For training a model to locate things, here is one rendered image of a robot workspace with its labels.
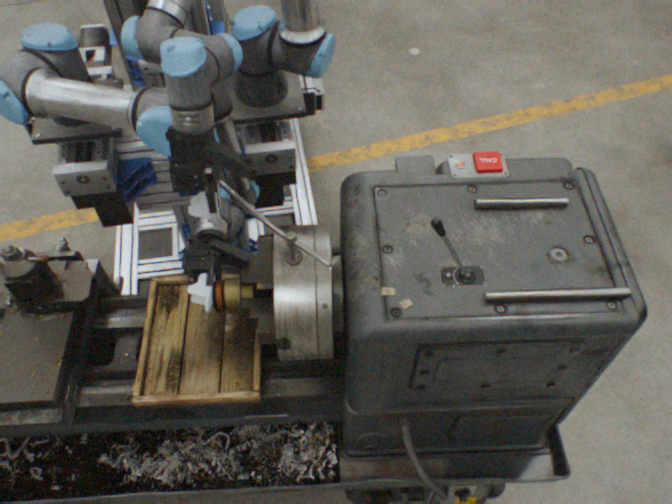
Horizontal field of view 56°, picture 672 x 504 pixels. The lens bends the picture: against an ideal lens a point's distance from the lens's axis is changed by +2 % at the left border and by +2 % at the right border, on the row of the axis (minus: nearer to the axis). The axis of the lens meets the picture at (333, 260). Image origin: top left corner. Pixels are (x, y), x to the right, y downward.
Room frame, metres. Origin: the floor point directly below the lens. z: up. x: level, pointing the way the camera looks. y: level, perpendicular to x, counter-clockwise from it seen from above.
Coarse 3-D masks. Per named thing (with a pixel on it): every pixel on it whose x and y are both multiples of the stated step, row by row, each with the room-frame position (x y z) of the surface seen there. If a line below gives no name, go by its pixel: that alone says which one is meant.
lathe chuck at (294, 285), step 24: (312, 240) 0.82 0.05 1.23; (288, 264) 0.75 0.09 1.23; (312, 264) 0.75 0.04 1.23; (288, 288) 0.71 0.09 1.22; (312, 288) 0.71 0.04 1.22; (288, 312) 0.67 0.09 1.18; (312, 312) 0.67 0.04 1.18; (288, 336) 0.64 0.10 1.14; (312, 336) 0.64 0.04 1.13; (288, 360) 0.64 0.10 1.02
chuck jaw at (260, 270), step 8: (264, 240) 0.85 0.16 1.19; (272, 240) 0.85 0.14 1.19; (264, 248) 0.84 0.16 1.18; (272, 248) 0.84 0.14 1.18; (256, 256) 0.83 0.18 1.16; (264, 256) 0.83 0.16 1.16; (256, 264) 0.82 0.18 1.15; (264, 264) 0.82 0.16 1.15; (248, 272) 0.80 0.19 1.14; (256, 272) 0.80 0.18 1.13; (264, 272) 0.80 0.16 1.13; (248, 280) 0.79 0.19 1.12; (256, 280) 0.79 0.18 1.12; (264, 280) 0.79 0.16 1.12
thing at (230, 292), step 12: (240, 276) 0.80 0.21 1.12; (216, 288) 0.77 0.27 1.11; (228, 288) 0.77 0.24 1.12; (240, 288) 0.77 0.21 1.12; (252, 288) 0.78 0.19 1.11; (216, 300) 0.75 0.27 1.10; (228, 300) 0.75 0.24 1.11; (240, 300) 0.74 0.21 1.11; (216, 312) 0.74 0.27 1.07; (228, 312) 0.73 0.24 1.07; (240, 312) 0.73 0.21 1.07
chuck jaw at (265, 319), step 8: (248, 304) 0.73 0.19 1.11; (256, 304) 0.73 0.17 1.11; (264, 304) 0.73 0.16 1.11; (272, 304) 0.73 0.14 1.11; (248, 312) 0.72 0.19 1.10; (256, 312) 0.71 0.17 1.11; (264, 312) 0.71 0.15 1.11; (272, 312) 0.71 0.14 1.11; (256, 320) 0.69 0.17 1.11; (264, 320) 0.69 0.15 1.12; (272, 320) 0.69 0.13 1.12; (256, 328) 0.69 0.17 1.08; (264, 328) 0.66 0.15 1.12; (272, 328) 0.66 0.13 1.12; (264, 336) 0.65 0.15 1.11; (272, 336) 0.65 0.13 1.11; (280, 344) 0.63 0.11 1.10; (288, 344) 0.63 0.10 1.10
